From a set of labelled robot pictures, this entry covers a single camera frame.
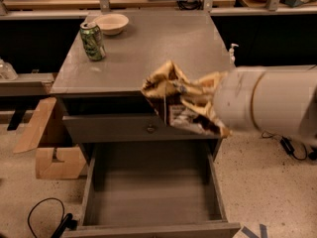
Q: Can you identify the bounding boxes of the cardboard box pieces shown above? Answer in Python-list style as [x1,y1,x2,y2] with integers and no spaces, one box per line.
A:
[13,97,87,179]

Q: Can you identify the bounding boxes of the small pump sanitizer bottle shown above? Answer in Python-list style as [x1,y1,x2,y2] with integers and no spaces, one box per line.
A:
[229,44,239,63]

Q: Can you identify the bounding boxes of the grey middle drawer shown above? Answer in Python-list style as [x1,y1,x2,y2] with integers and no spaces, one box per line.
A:
[62,114,219,143]

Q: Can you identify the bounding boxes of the black power adapter cable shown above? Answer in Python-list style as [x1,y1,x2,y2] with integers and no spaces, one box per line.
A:
[261,131,317,162]

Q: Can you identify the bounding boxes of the grey drawer cabinet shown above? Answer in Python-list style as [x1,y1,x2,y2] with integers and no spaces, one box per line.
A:
[52,10,230,159]

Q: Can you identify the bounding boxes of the black floor cable left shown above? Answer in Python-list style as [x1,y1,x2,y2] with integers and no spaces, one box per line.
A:
[27,197,79,238]

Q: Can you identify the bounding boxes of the clear plastic container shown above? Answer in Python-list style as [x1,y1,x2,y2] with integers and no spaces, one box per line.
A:
[0,59,18,81]

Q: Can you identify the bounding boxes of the grey open bottom drawer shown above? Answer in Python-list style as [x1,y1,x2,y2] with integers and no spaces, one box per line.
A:
[62,140,241,238]

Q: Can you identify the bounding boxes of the brown chip bag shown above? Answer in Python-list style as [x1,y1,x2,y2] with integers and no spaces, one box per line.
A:
[141,60,232,138]

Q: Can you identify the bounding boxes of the white paper bowl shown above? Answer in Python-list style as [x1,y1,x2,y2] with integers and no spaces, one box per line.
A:
[94,14,129,36]

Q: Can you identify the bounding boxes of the green soda can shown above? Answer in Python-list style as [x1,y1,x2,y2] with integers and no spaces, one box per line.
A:
[79,22,106,61]

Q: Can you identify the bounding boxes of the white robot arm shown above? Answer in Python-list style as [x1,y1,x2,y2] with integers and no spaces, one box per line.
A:
[214,67,317,147]

